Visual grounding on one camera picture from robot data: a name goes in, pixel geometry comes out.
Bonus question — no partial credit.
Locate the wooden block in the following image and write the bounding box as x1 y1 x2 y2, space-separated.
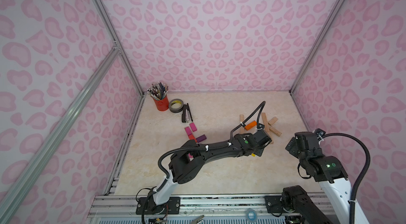
268 117 278 126
261 113 269 130
269 126 282 137
267 131 274 144
239 114 245 134

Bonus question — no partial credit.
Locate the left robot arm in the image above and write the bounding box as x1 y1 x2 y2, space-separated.
137 101 272 216

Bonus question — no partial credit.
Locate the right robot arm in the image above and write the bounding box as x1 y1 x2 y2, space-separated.
281 129 371 224

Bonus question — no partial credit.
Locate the purple block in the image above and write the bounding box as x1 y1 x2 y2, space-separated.
196 135 207 143

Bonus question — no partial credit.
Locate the magenta block upper right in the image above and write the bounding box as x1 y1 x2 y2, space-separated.
189 123 197 132

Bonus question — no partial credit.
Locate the magenta block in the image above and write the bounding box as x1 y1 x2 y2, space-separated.
189 123 197 132
185 126 192 135

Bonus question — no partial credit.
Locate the red block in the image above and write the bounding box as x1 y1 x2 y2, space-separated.
188 134 197 142

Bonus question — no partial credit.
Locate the magenta block upper left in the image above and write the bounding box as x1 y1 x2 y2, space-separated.
185 126 192 135

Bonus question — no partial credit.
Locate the black stapler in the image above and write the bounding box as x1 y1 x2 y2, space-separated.
181 103 193 123

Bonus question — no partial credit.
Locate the black tape roll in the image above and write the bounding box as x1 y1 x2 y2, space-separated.
169 99 184 113

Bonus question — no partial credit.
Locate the red pencil cup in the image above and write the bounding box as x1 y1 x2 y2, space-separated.
154 96 169 112

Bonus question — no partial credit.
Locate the bundle of coloured pencils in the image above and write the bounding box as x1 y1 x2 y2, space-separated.
147 82 169 100

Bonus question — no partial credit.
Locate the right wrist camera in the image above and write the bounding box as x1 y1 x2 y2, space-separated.
313 128 326 141

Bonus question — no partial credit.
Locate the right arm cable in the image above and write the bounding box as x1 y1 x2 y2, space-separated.
320 132 371 224

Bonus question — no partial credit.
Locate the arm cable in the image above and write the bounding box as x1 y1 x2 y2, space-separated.
229 101 266 139
320 132 371 224

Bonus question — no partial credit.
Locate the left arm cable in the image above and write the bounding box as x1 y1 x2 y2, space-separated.
229 101 266 139

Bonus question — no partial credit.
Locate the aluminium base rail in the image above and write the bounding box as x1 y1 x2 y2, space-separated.
87 192 337 224

